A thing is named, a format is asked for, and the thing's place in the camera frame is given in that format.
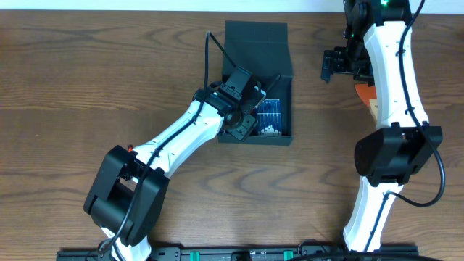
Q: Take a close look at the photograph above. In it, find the blue precision screwdriver set case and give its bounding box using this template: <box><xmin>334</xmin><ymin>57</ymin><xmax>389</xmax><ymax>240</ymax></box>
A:
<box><xmin>256</xmin><ymin>99</ymin><xmax>282</xmax><ymax>137</ymax></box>

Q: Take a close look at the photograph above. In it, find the small claw hammer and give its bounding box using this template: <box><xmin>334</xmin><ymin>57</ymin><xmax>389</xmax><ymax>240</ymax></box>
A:
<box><xmin>265</xmin><ymin>75</ymin><xmax>281</xmax><ymax>95</ymax></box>

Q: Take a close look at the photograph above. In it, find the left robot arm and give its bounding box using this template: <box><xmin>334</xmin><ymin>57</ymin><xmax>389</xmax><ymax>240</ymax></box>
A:
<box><xmin>83</xmin><ymin>67</ymin><xmax>266</xmax><ymax>260</ymax></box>

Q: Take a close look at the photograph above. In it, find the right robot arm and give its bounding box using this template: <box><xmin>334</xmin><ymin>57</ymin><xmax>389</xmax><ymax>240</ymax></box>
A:
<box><xmin>321</xmin><ymin>0</ymin><xmax>446</xmax><ymax>253</ymax></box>

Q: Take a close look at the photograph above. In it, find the dark green open box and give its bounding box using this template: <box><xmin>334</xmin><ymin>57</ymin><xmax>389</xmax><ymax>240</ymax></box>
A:
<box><xmin>225</xmin><ymin>20</ymin><xmax>294</xmax><ymax>146</ymax></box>

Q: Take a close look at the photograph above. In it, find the orange scraper wooden handle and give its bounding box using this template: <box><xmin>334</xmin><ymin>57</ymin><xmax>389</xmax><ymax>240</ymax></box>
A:
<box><xmin>355</xmin><ymin>83</ymin><xmax>378</xmax><ymax>123</ymax></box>

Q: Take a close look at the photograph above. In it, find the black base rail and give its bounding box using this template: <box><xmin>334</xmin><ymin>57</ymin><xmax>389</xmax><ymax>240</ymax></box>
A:
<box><xmin>56</xmin><ymin>245</ymin><xmax>420</xmax><ymax>261</ymax></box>

